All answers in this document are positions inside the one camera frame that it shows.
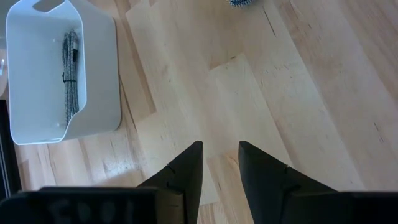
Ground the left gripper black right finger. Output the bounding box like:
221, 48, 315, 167
238, 141, 338, 224

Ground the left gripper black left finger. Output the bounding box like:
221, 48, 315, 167
136, 141, 203, 224

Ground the black white braided USB cable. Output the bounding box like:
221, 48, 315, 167
61, 29, 80, 125

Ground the teal braided USB cable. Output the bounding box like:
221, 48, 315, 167
228, 0, 255, 8

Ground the white plastic bin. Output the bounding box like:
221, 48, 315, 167
5, 0, 122, 146

